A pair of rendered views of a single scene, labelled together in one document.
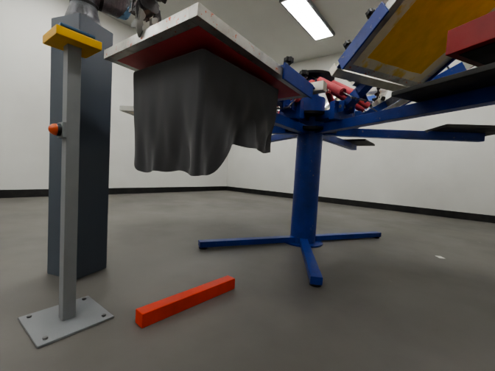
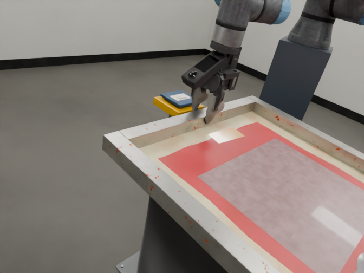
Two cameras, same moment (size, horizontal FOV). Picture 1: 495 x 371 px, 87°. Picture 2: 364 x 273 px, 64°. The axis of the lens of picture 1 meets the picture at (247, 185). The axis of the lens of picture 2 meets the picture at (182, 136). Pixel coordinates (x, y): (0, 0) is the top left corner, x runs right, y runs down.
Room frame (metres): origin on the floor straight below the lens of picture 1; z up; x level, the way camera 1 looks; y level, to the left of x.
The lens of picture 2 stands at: (0.95, -0.35, 1.36)
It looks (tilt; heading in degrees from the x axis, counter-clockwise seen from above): 30 degrees down; 92
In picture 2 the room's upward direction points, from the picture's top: 12 degrees clockwise
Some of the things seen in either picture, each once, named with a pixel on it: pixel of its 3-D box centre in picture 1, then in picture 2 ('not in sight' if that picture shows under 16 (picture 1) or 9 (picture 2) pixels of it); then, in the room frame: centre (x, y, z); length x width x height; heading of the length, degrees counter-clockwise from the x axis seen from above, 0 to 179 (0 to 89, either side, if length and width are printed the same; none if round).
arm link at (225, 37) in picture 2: not in sight; (226, 36); (0.98, 0.41, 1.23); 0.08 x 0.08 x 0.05
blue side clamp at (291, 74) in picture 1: (295, 82); not in sight; (1.28, -0.20, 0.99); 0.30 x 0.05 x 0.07; 143
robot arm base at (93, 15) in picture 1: (83, 15); (312, 29); (1.29, 0.83, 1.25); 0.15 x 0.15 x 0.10
